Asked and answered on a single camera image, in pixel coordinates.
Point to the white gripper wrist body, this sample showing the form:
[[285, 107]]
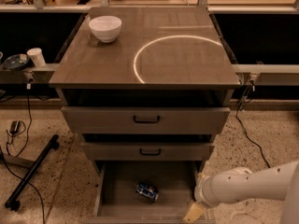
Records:
[[202, 192]]

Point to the blue pepsi can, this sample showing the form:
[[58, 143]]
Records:
[[147, 191]]

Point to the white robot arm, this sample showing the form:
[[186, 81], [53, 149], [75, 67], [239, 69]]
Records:
[[240, 184]]

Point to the open grey bottom drawer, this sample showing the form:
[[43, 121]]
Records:
[[117, 202]]

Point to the grey drawer cabinet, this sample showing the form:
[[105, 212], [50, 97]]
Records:
[[167, 57]]

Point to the grey middle drawer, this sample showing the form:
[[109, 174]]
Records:
[[147, 151]]

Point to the grey top drawer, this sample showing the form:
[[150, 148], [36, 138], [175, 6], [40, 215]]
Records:
[[138, 120]]

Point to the white ceramic bowl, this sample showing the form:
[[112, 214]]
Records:
[[105, 28]]

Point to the black stand leg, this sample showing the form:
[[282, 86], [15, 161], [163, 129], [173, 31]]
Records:
[[12, 202]]

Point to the black power adapter left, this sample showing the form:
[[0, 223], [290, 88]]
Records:
[[14, 127]]

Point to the white paper cup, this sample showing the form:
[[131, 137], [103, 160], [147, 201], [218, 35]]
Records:
[[37, 57]]

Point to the dark blue plate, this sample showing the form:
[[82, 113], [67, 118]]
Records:
[[16, 62]]

